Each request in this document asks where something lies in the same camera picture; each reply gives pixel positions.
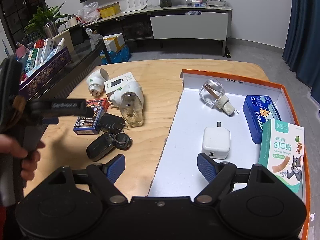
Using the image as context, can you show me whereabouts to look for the white router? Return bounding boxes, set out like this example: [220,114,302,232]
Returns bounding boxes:
[122,0,148,13]

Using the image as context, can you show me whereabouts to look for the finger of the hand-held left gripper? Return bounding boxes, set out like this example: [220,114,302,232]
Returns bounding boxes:
[41,116,59,125]

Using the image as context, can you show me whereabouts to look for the black glass table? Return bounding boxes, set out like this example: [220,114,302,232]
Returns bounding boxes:
[17,37,112,100]

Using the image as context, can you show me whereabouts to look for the white tv cabinet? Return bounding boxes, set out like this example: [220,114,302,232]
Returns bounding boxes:
[82,5,233,57]

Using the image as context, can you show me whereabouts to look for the blue water bottle pack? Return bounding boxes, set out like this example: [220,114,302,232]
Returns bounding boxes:
[99,44,131,64]

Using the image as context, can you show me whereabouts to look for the dark glass door cabinet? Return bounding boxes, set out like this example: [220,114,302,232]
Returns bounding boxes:
[0,0,44,63]

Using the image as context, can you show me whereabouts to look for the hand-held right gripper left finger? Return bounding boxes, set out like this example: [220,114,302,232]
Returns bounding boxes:
[46,154,128,205]

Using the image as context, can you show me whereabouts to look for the blue floss pick case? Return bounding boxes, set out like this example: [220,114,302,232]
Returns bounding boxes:
[242,94,282,145]

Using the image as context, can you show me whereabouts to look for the purple patterned tray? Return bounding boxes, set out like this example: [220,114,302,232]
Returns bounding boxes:
[19,46,73,100]

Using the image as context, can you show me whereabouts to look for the pile of medicine boxes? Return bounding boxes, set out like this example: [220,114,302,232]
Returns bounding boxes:
[16,38,67,77]

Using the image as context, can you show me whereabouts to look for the red blue playing card box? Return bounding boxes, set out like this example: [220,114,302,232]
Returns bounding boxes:
[73,99,110,135]

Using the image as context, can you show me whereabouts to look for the white plastic bag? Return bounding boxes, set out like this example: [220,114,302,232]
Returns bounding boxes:
[77,2,101,23]

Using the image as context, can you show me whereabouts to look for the white yellow cardboard box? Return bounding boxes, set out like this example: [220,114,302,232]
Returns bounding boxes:
[103,33,125,53]

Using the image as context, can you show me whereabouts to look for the teal bandage box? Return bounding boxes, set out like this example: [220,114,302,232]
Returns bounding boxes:
[258,119,305,193]

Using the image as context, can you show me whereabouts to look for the white power adapter box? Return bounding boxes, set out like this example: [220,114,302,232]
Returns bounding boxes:
[104,72,137,100]

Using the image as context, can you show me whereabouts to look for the black display stand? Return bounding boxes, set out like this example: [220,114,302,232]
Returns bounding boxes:
[67,26,85,46]

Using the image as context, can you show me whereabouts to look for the person's left hand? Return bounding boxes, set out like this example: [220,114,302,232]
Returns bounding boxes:
[0,134,46,182]

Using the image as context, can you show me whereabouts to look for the white repellent plug with bottle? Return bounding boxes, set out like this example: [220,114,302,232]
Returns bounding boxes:
[110,81,145,127]

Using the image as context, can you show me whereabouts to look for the white spray bottle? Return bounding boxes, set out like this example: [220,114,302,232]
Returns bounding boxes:
[55,38,66,53]

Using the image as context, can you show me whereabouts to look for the clear refill bottle white cap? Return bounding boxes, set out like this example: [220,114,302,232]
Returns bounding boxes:
[199,78,237,117]

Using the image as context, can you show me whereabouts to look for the black car key fob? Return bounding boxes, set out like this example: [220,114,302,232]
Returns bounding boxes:
[86,132,133,162]

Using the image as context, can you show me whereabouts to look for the large leafy potted plant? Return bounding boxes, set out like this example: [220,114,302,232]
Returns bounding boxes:
[24,1,72,39]

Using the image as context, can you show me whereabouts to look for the clear plastic organizer boxes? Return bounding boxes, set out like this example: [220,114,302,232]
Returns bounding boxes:
[185,0,227,7]

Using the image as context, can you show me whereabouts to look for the orange white cardboard box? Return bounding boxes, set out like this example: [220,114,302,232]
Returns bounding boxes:
[147,69,313,240]

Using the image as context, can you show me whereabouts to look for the white usb charger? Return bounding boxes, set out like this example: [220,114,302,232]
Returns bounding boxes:
[202,121,231,160]

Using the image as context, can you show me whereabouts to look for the beige cardboard box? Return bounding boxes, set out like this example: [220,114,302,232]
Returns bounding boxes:
[51,30,74,53]

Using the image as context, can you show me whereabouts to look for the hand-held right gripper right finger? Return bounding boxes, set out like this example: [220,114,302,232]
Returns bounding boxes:
[194,152,279,205]

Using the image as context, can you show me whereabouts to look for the black power adapter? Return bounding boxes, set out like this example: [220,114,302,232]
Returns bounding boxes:
[97,112,127,134]

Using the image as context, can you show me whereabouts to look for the blue curtain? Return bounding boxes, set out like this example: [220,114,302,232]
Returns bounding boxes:
[282,0,320,110]

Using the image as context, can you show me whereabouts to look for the white plug-in heater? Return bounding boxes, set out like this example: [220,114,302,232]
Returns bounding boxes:
[86,68,110,97]

